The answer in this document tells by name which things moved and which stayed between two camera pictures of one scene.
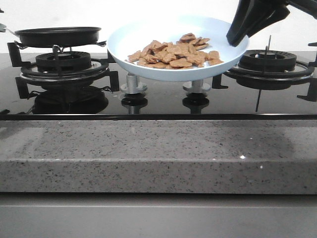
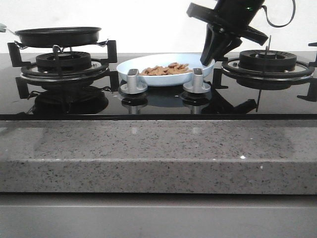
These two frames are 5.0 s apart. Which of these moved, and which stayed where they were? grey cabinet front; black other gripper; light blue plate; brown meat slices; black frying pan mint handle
Moved: black other gripper; brown meat slices; light blue plate
Stayed: black frying pan mint handle; grey cabinet front
